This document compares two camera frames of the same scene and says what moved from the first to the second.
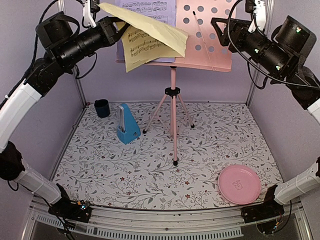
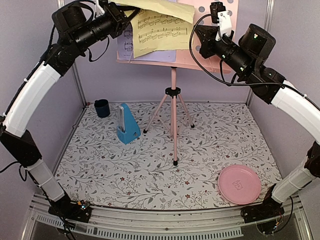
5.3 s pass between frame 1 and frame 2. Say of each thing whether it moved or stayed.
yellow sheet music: moved
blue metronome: stayed
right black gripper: moved
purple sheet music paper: moved
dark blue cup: stayed
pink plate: stayed
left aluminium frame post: stayed
